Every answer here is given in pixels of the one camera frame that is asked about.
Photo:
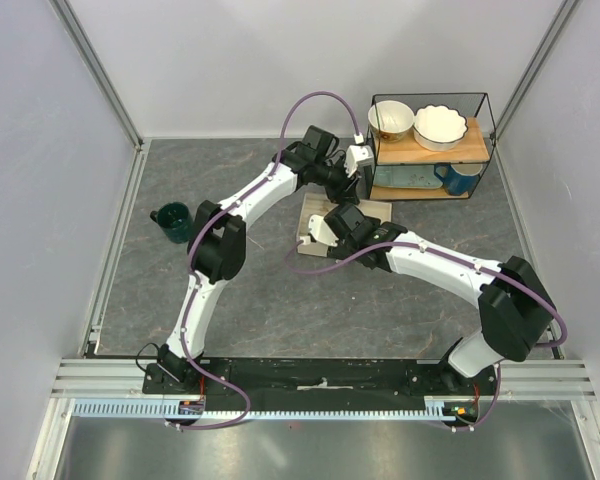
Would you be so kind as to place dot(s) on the blue mug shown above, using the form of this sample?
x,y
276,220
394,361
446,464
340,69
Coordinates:
x,y
458,179

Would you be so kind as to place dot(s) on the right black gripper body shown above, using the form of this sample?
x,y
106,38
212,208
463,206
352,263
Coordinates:
x,y
342,250

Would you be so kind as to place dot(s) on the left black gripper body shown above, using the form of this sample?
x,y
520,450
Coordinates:
x,y
337,185

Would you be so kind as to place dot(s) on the dark green mug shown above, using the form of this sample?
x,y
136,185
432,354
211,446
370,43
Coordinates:
x,y
175,221

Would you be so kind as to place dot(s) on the beige jewelry box with lid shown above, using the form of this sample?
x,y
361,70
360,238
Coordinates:
x,y
318,204

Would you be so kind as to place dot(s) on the light blue rectangular plate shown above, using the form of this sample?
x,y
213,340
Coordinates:
x,y
406,177

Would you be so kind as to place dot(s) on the light blue cable duct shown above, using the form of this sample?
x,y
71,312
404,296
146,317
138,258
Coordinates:
x,y
158,409

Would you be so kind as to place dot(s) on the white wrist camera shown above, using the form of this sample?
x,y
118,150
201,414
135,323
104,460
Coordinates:
x,y
319,232
357,157

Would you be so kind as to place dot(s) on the black wire shelf rack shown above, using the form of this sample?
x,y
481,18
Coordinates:
x,y
477,146

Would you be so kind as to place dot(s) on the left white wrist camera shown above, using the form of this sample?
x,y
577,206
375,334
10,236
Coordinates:
x,y
357,157

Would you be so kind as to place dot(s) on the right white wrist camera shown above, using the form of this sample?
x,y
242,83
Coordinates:
x,y
319,232

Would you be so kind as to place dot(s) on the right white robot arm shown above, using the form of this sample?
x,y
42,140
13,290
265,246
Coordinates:
x,y
514,307

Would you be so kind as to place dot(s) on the white bowl with floral pattern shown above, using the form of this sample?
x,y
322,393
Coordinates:
x,y
390,120

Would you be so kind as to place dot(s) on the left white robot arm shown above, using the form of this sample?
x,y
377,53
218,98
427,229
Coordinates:
x,y
217,247

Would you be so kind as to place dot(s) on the white scalloped bowl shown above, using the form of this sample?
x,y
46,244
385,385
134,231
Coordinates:
x,y
439,128

